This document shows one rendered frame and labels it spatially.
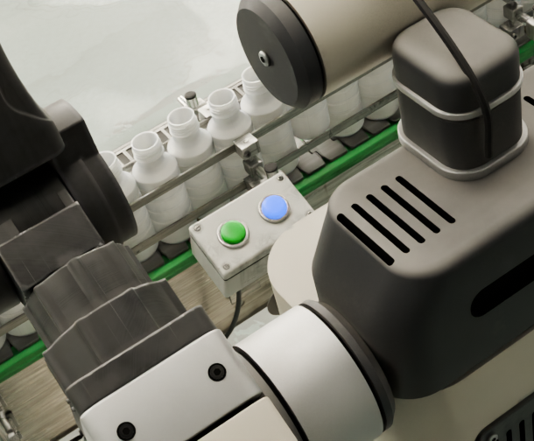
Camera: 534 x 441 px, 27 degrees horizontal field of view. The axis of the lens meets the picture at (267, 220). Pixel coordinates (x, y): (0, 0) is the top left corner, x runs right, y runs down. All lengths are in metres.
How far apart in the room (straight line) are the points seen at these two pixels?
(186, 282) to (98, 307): 0.88
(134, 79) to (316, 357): 2.94
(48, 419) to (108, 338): 0.93
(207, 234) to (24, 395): 0.34
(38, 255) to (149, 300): 0.07
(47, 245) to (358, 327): 0.18
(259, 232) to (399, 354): 0.72
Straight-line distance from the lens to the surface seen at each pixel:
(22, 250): 0.64
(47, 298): 0.63
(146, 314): 0.61
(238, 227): 1.31
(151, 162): 1.39
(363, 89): 1.55
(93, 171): 0.67
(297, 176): 1.53
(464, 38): 0.61
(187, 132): 1.41
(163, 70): 3.51
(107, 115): 3.41
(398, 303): 0.59
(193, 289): 1.51
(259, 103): 1.45
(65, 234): 0.64
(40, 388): 1.49
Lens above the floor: 2.03
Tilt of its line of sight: 44 degrees down
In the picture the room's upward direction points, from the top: 16 degrees counter-clockwise
